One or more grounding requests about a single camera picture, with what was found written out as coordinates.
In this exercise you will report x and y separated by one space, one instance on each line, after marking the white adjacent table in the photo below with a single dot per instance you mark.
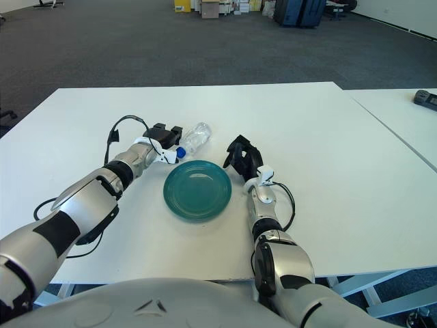
392 112

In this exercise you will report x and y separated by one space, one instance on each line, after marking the black swivel chair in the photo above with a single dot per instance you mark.
339 8

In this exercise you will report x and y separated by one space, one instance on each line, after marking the grey robot torso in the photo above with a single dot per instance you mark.
187 300

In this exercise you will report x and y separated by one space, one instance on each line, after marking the green round plate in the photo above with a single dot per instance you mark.
198 191

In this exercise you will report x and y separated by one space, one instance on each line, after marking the black chair base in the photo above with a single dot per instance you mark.
49 3

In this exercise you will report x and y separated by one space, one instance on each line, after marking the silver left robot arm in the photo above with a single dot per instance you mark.
88 205

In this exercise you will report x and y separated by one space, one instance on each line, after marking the yellow box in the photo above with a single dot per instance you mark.
182 6

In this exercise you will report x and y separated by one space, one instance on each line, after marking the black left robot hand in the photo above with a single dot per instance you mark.
160 136

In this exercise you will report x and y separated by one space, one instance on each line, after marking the brown cardboard box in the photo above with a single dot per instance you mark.
210 10

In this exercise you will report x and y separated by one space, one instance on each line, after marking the dark navy suitcase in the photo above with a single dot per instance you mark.
312 13

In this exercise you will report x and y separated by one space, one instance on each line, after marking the white metal table frame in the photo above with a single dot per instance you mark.
358 283

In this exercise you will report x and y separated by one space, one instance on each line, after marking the black mesh office chair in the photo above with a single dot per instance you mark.
7 116

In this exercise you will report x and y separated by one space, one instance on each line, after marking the white plastic bag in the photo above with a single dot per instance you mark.
268 9

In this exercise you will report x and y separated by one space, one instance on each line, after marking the blue suitcase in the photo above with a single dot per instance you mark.
292 12

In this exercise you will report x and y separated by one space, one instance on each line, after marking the pale yellow boxes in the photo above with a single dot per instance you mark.
256 4

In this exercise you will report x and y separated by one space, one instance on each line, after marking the black handheld device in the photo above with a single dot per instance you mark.
425 99

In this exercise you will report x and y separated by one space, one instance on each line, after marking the stack of white boxes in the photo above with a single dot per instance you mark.
239 6

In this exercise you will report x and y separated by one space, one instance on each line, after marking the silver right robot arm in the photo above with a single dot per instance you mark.
290 259

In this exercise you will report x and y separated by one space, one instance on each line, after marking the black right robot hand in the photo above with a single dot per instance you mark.
247 160

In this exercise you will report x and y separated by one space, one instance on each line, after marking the clear plastic bottle blue cap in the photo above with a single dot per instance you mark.
198 138

